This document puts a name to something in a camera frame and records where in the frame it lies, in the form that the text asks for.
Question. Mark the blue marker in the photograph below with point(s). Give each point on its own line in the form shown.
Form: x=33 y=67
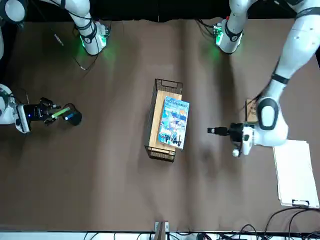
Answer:
x=69 y=116

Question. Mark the brown cover book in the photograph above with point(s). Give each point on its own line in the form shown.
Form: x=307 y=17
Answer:
x=250 y=110

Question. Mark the aluminium profile post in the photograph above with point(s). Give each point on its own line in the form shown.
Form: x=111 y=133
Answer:
x=161 y=230

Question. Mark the blue illustrated book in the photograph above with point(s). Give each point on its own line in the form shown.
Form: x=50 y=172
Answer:
x=173 y=122

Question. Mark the green marker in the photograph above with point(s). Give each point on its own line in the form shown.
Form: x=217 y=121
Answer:
x=60 y=113

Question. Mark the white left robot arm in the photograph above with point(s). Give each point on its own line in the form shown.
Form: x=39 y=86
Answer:
x=300 y=37

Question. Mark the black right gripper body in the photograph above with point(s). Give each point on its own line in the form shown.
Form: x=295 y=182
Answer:
x=33 y=113

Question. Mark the clipboard with white paper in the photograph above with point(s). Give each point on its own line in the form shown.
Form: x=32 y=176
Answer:
x=293 y=172

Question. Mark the black mesh pen holder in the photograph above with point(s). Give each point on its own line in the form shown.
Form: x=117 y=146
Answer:
x=77 y=119

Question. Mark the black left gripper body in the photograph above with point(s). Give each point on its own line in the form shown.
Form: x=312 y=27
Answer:
x=236 y=132

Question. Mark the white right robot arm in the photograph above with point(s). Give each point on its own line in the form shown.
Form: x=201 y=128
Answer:
x=80 y=10

